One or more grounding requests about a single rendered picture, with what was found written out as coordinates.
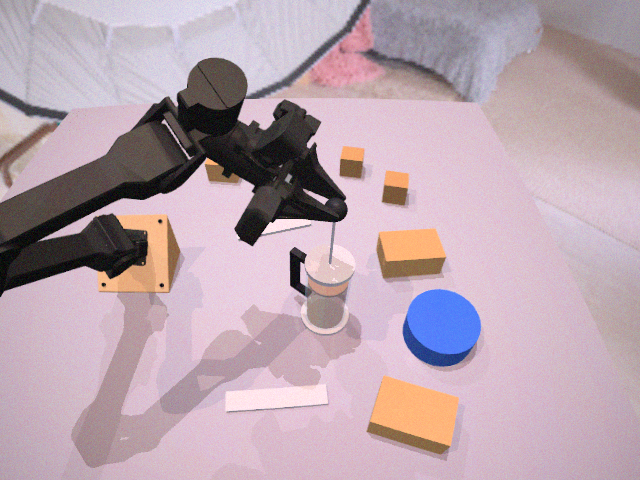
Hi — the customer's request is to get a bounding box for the white flat bar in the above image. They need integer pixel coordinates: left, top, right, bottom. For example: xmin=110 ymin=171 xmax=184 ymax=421
xmin=225 ymin=385 xmax=328 ymax=412
xmin=260 ymin=219 xmax=311 ymax=236

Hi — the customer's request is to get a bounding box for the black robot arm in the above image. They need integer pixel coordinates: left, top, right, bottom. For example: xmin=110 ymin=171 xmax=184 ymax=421
xmin=0 ymin=58 xmax=313 ymax=297

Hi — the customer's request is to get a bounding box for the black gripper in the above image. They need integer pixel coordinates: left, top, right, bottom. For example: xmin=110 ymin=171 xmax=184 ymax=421
xmin=217 ymin=120 xmax=346 ymax=246

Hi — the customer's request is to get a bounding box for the glass french press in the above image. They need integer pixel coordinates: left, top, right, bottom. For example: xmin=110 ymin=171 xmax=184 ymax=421
xmin=290 ymin=198 xmax=355 ymax=336

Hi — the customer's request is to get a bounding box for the blue cylinder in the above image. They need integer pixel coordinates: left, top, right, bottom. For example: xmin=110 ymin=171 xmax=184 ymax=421
xmin=403 ymin=289 xmax=481 ymax=367

